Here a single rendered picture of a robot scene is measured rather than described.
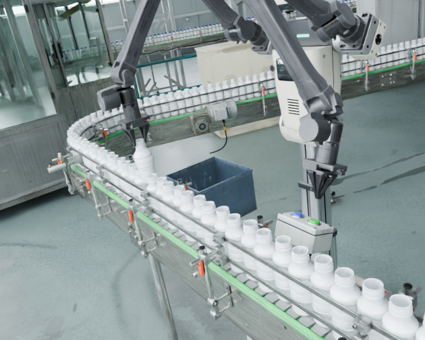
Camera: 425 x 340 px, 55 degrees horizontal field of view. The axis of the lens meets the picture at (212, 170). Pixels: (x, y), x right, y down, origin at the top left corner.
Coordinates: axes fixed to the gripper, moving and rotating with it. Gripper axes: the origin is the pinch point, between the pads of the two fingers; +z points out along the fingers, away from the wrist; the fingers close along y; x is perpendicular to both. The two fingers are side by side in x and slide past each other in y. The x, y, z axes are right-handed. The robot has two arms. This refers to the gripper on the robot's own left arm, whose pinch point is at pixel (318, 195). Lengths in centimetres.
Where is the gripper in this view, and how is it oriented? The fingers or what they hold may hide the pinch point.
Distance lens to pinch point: 112.2
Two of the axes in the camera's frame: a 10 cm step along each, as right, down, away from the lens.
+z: -1.3, 9.8, 1.7
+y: 5.8, 2.2, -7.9
